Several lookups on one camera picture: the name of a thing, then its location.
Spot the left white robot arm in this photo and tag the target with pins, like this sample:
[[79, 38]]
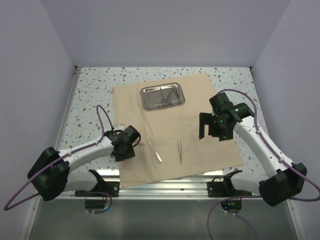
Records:
[[54, 172]]

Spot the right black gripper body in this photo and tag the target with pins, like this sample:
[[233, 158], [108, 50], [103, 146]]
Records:
[[217, 129]]

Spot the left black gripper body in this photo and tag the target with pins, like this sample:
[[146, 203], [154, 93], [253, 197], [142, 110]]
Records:
[[129, 145]]

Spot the beige cloth wrap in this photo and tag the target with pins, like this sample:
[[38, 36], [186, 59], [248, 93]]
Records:
[[164, 127]]

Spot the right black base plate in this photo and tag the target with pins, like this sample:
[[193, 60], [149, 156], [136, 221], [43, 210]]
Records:
[[219, 188]]

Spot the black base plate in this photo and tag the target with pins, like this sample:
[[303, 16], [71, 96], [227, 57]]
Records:
[[219, 188], [93, 184]]

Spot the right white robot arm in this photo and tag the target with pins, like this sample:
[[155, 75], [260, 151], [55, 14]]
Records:
[[284, 179]]

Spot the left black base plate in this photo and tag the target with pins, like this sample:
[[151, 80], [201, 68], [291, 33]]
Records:
[[93, 184]]

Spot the steel instrument tray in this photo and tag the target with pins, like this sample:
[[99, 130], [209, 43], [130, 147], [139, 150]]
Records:
[[150, 96]]

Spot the steel scalpel handle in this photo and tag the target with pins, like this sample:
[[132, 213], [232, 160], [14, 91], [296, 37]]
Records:
[[155, 153]]

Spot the aluminium rail frame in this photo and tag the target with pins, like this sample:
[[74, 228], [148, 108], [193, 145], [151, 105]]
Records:
[[95, 84]]

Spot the steel surgical instrument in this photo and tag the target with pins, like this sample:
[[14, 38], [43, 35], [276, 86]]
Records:
[[179, 147]]

